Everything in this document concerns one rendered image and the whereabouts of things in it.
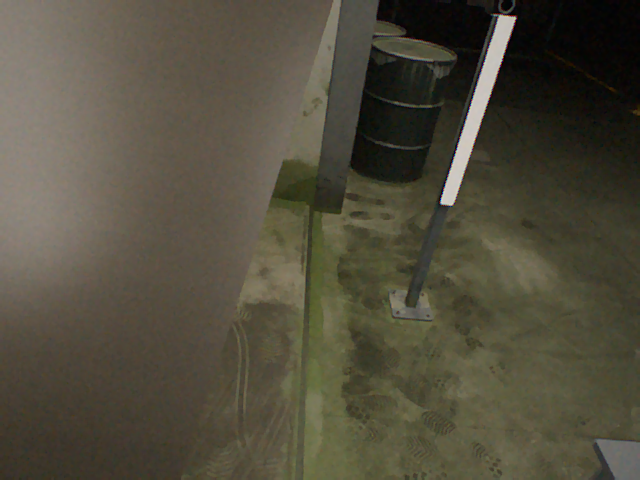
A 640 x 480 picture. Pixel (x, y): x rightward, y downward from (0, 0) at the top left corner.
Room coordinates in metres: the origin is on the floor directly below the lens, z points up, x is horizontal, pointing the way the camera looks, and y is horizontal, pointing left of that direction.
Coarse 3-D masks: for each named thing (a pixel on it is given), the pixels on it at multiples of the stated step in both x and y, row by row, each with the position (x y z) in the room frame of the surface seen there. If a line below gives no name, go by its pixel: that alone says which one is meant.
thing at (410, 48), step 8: (376, 40) 3.41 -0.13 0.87; (384, 40) 3.47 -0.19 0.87; (392, 40) 3.52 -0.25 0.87; (400, 40) 3.55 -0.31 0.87; (384, 48) 3.25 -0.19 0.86; (392, 48) 3.29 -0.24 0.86; (400, 48) 3.32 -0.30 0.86; (408, 48) 3.37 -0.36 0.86; (416, 48) 3.41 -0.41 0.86; (424, 48) 3.45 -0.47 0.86; (432, 48) 3.47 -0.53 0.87; (416, 56) 3.16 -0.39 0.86; (424, 56) 3.20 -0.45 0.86; (432, 56) 3.24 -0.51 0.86; (440, 56) 3.28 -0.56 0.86; (448, 56) 3.31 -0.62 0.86
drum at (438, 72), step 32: (384, 64) 3.08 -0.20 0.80; (416, 64) 3.02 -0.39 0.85; (448, 64) 3.12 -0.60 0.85; (384, 96) 3.05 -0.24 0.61; (416, 96) 3.02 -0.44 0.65; (384, 128) 3.03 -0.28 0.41; (416, 128) 3.04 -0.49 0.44; (352, 160) 3.22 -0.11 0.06; (384, 160) 3.02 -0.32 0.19; (416, 160) 3.08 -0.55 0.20
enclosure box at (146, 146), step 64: (0, 0) 0.29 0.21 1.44; (64, 0) 0.30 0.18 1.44; (128, 0) 0.30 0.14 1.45; (192, 0) 0.31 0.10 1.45; (256, 0) 0.32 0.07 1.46; (320, 0) 0.33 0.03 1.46; (0, 64) 0.29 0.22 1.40; (64, 64) 0.30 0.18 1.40; (128, 64) 0.30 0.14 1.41; (192, 64) 0.31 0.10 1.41; (256, 64) 0.32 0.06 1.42; (0, 128) 0.29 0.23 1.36; (64, 128) 0.29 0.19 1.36; (128, 128) 0.30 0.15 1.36; (192, 128) 0.31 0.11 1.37; (256, 128) 0.32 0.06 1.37; (0, 192) 0.28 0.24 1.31; (64, 192) 0.29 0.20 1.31; (128, 192) 0.30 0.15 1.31; (192, 192) 0.31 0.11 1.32; (256, 192) 0.32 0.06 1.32; (0, 256) 0.28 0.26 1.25; (64, 256) 0.29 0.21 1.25; (128, 256) 0.30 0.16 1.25; (192, 256) 0.31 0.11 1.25; (0, 320) 0.28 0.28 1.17; (64, 320) 0.29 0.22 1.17; (128, 320) 0.30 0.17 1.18; (192, 320) 0.31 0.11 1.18; (0, 384) 0.27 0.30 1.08; (64, 384) 0.28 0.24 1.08; (128, 384) 0.30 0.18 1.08; (192, 384) 0.31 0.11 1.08; (0, 448) 0.27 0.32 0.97; (64, 448) 0.28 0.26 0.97; (128, 448) 0.29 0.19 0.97
